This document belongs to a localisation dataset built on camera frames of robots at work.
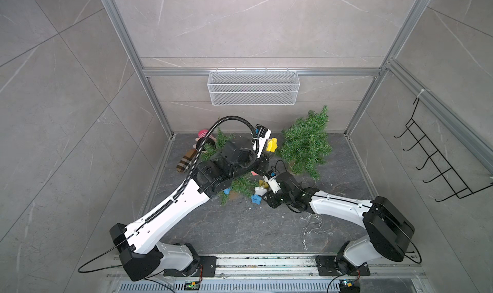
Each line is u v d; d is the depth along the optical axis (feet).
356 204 1.61
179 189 1.37
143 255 1.28
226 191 2.50
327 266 2.40
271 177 2.51
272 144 2.03
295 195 2.16
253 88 3.31
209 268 2.39
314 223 2.77
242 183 2.54
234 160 1.47
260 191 2.69
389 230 1.42
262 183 2.61
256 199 2.84
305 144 2.68
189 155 3.54
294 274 2.39
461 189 1.91
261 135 1.71
